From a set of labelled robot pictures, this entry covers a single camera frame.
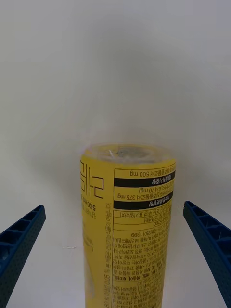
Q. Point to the yellow label plastic bottle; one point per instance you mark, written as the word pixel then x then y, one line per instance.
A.
pixel 127 226

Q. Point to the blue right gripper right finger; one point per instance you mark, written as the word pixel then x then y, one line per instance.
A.
pixel 214 243

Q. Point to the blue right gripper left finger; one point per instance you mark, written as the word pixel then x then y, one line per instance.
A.
pixel 18 250

